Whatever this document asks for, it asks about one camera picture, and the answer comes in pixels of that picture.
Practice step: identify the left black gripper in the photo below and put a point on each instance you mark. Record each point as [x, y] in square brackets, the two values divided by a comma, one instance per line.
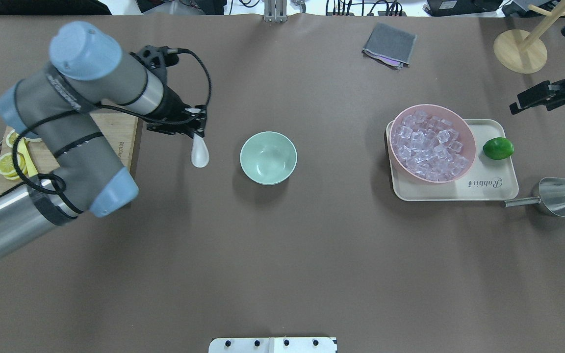
[172, 106]

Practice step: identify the white ceramic spoon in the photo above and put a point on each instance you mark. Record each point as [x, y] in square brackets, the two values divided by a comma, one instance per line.
[200, 155]

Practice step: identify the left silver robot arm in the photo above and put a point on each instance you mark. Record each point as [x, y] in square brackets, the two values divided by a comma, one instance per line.
[87, 71]

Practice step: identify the mint green bowl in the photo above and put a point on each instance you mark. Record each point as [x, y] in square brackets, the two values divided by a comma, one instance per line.
[268, 158]

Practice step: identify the steel ice scoop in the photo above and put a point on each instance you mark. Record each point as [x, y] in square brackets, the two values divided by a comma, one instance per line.
[548, 195]

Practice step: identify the pink bowl of ice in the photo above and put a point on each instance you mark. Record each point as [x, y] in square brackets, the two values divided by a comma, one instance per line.
[431, 144]

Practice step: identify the wooden cutting board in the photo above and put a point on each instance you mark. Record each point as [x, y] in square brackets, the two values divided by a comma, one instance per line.
[122, 132]

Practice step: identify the wooden mug tree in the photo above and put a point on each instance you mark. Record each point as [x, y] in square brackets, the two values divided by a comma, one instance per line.
[523, 52]

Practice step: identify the green lime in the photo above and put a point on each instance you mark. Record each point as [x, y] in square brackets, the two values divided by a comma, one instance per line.
[498, 148]

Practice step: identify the beige serving tray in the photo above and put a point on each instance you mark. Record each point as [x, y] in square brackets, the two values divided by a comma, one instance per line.
[487, 180]

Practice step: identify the yellow plastic knife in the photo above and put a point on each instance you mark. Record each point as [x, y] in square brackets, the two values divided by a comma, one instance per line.
[29, 164]

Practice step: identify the lemon slice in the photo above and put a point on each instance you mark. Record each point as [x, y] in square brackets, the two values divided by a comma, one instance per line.
[12, 165]
[11, 138]

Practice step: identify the grey folded cloth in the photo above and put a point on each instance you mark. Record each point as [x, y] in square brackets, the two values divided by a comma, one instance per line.
[390, 45]

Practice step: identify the aluminium frame post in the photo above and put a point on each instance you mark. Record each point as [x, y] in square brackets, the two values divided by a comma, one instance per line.
[275, 11]

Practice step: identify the white camera stand base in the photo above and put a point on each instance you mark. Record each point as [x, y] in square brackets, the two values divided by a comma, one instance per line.
[274, 345]

